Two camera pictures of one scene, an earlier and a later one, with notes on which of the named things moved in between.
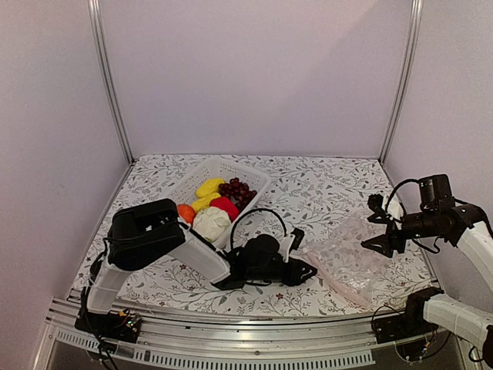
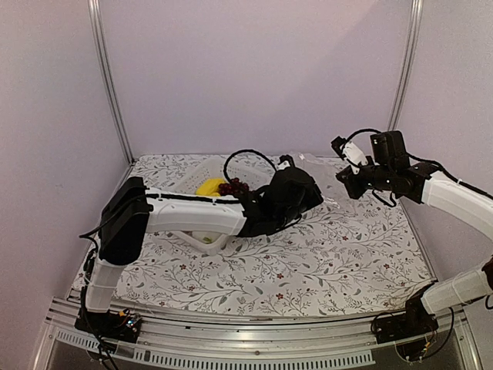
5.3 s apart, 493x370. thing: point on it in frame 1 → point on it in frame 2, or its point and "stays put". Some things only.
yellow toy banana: x=207 y=190 stays put
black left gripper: x=293 y=276 → x=315 y=198
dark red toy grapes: x=238 y=191 stays put
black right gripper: x=386 y=240 → x=356 y=191
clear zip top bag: x=356 y=271 → x=325 y=171
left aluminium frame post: x=99 y=47 stays put
